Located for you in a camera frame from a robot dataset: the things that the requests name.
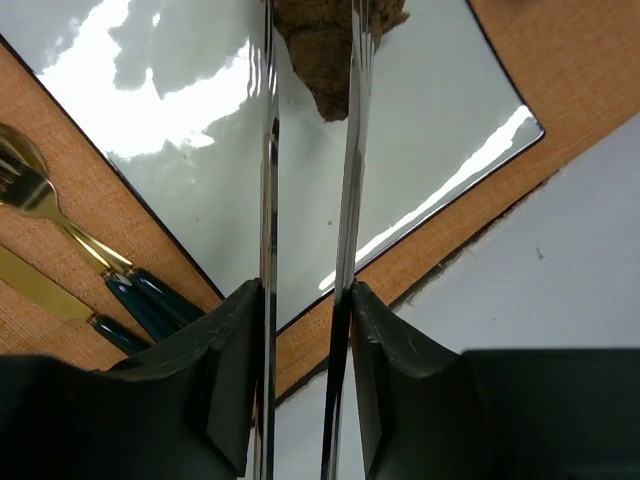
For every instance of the green handled gold spoon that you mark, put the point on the green handled gold spoon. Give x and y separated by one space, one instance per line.
150 317

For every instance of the brown croissant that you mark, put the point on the brown croissant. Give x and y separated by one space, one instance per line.
318 38

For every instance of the green handled gold knife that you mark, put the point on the green handled gold knife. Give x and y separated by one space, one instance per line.
55 300

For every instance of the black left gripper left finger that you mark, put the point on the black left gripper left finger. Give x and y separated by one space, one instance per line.
181 409

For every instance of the stainless steel tongs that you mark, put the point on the stainless steel tongs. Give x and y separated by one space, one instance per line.
362 61

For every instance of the orange cloth placemat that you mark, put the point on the orange cloth placemat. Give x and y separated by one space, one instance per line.
576 62

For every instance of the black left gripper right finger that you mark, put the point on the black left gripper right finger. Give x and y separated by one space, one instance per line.
426 412

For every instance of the white square plate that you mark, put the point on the white square plate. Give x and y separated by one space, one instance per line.
171 93

